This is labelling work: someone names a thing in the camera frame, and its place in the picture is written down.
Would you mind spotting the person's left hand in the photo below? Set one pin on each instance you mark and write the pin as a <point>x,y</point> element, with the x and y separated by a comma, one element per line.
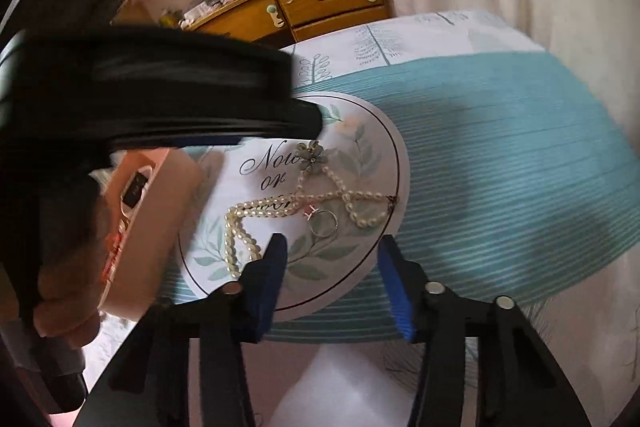
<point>70,297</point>

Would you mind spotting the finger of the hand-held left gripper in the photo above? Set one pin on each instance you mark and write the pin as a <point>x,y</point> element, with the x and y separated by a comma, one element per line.
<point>225,122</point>
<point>175,62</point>

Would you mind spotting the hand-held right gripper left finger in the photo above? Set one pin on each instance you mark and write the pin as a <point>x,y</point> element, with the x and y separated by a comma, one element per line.
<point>270,287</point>

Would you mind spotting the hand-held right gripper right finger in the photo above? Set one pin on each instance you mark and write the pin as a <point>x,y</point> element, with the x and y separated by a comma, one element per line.
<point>395,297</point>

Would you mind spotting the wooden desk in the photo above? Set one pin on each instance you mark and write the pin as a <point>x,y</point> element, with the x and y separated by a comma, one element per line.
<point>320,2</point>

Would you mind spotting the pink plastic tray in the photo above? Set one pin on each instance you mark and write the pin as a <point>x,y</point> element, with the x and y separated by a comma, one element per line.
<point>155,247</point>

